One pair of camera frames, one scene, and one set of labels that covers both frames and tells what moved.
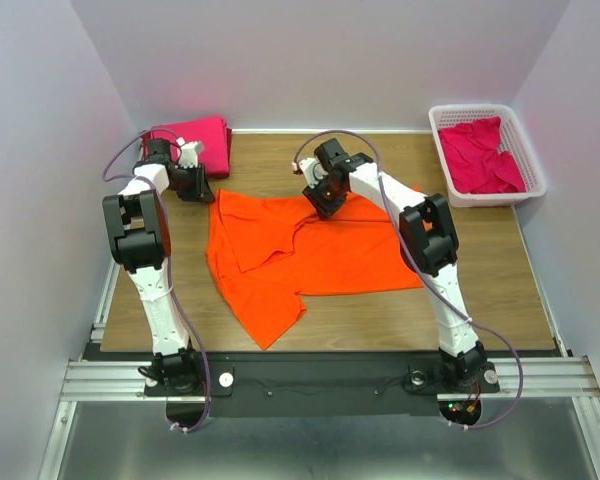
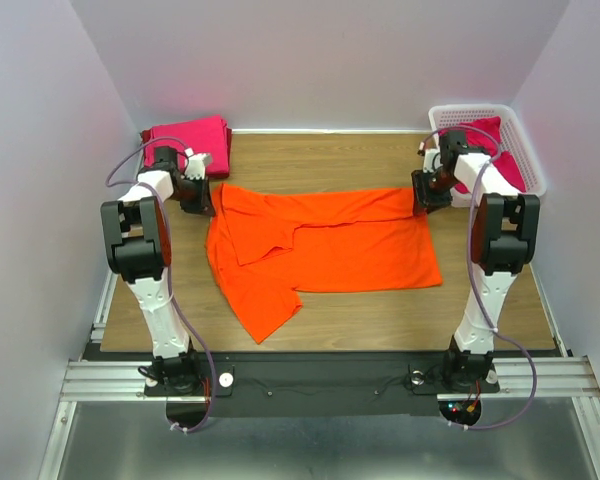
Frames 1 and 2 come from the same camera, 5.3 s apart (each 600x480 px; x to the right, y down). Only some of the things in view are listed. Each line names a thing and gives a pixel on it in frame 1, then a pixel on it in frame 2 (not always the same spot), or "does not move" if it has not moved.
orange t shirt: x=265 y=256 does not move
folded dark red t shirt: x=213 y=132 does not move
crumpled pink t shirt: x=475 y=164 does not move
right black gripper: x=323 y=209 -> x=422 y=195
